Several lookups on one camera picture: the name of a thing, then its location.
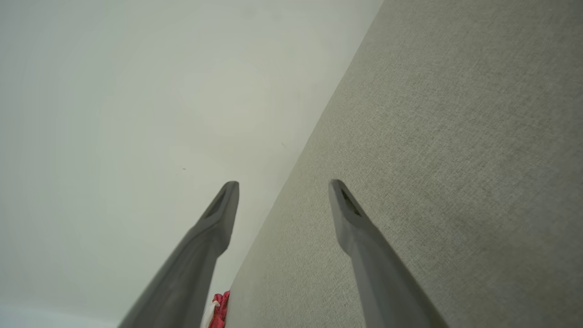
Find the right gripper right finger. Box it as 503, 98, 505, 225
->
328, 179, 450, 328

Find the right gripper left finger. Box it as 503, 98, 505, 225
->
118, 181, 240, 328

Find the red white basketball jersey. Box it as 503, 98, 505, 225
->
200, 291, 230, 328

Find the grey fabric sofa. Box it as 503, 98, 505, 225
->
225, 0, 583, 328

